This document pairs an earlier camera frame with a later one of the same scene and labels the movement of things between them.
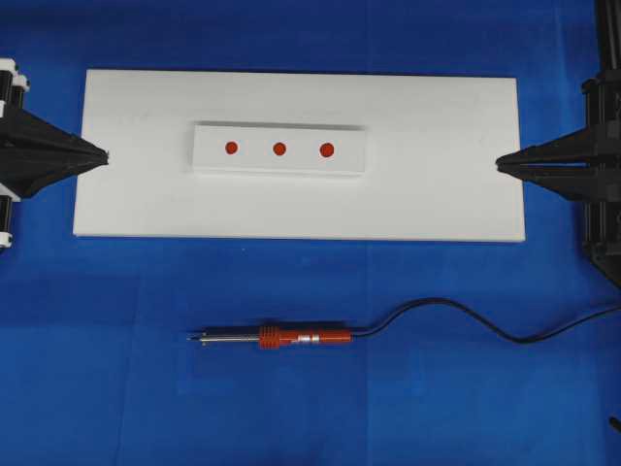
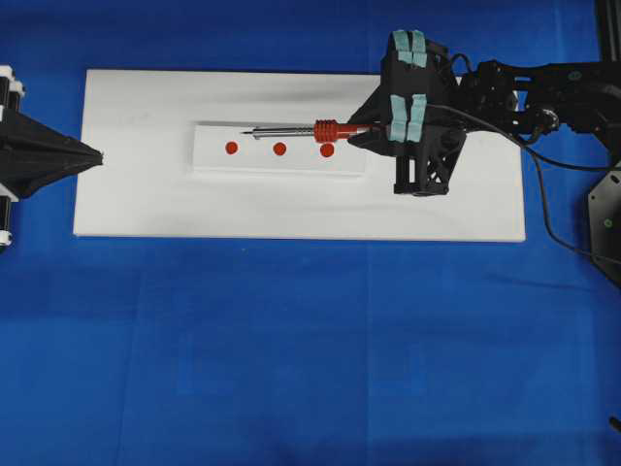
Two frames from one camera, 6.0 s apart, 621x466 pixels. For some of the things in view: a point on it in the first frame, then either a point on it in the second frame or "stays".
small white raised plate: x=334 y=150 stays
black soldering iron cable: x=395 y=313 -> x=537 y=156
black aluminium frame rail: x=609 y=83 stays
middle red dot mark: x=278 y=149 stays
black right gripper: x=584 y=165 -> x=420 y=113
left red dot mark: x=231 y=148 stays
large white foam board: x=292 y=155 stays
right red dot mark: x=326 y=149 stays
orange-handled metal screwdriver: x=267 y=337 -> x=322 y=130
